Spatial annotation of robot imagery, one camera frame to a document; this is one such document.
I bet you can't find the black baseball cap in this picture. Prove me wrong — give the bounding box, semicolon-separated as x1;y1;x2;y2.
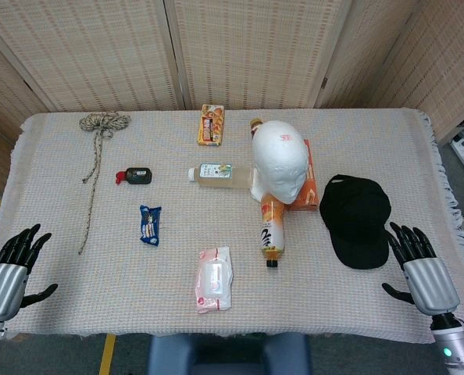
319;174;392;270

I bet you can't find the orange cardboard box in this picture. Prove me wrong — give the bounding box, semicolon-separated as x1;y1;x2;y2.
284;138;321;212

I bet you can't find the white foam mannequin head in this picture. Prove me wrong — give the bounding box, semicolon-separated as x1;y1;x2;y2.
250;120;309;205

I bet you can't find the blue cookie packet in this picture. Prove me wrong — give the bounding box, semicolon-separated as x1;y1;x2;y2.
138;204;162;247

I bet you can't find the black bottle with red cap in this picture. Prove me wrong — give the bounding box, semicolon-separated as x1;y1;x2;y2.
115;167;153;186

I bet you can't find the clear bottle with white cap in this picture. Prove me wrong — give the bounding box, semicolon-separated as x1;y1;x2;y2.
187;162;256;190

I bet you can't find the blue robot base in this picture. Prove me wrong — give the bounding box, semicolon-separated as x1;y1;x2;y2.
148;333;312;375

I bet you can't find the black and silver left hand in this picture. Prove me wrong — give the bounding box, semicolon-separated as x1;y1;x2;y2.
0;223;59;323

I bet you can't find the orange juice bottle black cap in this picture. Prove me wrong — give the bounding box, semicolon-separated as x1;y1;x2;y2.
259;193;287;269

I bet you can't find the pink wet wipes pack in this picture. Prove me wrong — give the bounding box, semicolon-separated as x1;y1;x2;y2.
195;246;234;314

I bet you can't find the black and silver right hand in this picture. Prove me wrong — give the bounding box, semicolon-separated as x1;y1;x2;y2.
381;221;461;316

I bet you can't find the pale woven tablecloth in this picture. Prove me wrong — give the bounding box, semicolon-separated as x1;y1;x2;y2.
0;109;464;345

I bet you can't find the braided beige rope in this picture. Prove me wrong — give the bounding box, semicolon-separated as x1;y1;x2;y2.
78;111;132;255

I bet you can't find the yellow snack box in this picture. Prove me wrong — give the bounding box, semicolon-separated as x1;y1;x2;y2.
196;104;226;148

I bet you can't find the woven folding screen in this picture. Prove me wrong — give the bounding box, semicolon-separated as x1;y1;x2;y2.
0;0;464;196

